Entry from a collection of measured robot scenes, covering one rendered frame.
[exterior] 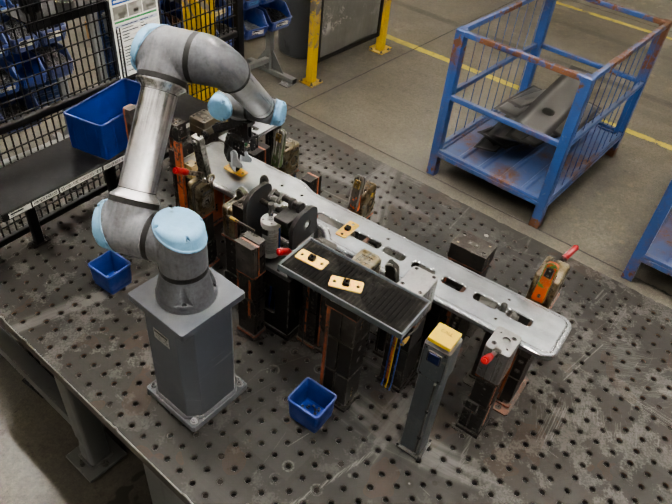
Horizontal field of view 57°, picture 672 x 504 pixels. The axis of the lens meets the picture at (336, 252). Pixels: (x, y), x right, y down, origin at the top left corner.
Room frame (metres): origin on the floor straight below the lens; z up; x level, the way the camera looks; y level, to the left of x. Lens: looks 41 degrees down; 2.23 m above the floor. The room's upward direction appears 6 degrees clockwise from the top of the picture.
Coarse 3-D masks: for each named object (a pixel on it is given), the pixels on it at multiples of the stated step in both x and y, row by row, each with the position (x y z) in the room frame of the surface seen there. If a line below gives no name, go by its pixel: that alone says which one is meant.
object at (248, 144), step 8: (232, 120) 1.72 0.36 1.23; (248, 120) 1.74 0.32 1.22; (232, 128) 1.76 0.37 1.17; (240, 128) 1.73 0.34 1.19; (248, 128) 1.73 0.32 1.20; (232, 136) 1.72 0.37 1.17; (240, 136) 1.73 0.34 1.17; (248, 136) 1.73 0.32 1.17; (256, 136) 1.75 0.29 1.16; (232, 144) 1.73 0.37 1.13; (240, 144) 1.70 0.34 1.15; (248, 144) 1.73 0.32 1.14; (256, 144) 1.76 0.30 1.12; (240, 152) 1.70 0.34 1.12
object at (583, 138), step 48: (528, 0) 4.02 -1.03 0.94; (528, 48) 4.21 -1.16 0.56; (480, 96) 3.78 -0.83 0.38; (528, 96) 3.63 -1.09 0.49; (576, 96) 2.96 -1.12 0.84; (624, 96) 3.61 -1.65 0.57; (432, 144) 3.41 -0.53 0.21; (480, 144) 3.49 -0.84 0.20; (528, 144) 3.31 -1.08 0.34; (576, 144) 3.67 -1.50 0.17; (528, 192) 3.02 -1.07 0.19
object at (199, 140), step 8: (192, 136) 1.62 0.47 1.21; (200, 136) 1.63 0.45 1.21; (208, 136) 1.64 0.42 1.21; (192, 144) 1.60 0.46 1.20; (200, 144) 1.61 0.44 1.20; (200, 152) 1.61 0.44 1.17; (200, 160) 1.62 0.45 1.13; (208, 160) 1.63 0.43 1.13; (200, 168) 1.63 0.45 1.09; (208, 168) 1.63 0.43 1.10
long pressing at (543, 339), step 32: (224, 160) 1.83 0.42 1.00; (256, 160) 1.85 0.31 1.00; (224, 192) 1.65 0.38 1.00; (288, 192) 1.68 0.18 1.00; (320, 224) 1.52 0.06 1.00; (352, 224) 1.55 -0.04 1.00; (352, 256) 1.39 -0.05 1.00; (384, 256) 1.41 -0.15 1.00; (416, 256) 1.42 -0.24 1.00; (448, 288) 1.30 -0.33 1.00; (480, 288) 1.31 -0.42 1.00; (480, 320) 1.18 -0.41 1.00; (512, 320) 1.20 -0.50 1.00; (544, 320) 1.21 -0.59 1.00; (544, 352) 1.09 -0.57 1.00
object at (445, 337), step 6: (438, 324) 1.01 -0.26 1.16; (444, 324) 1.01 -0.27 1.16; (438, 330) 0.99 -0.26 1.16; (444, 330) 0.99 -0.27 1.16; (450, 330) 0.99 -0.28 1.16; (432, 336) 0.97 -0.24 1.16; (438, 336) 0.97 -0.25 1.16; (444, 336) 0.97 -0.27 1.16; (450, 336) 0.97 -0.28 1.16; (456, 336) 0.97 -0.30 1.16; (432, 342) 0.96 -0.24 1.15; (438, 342) 0.95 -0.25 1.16; (444, 342) 0.95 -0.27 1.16; (450, 342) 0.95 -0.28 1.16; (456, 342) 0.96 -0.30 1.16; (444, 348) 0.94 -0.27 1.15; (450, 348) 0.94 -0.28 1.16
